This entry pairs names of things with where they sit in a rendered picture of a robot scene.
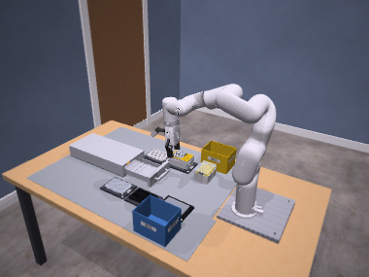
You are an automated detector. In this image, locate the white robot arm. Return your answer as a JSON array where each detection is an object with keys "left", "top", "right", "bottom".
[{"left": 162, "top": 84, "right": 277, "bottom": 219}]

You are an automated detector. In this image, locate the blue open-top bin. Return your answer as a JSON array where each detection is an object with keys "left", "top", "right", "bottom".
[{"left": 132, "top": 195, "right": 182, "bottom": 247}]

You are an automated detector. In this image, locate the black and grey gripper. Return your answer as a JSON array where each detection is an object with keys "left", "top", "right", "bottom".
[{"left": 164, "top": 124, "right": 181, "bottom": 158}]

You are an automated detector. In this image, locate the yellow open-top bin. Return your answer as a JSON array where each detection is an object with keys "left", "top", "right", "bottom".
[{"left": 201, "top": 141, "right": 237, "bottom": 174}]

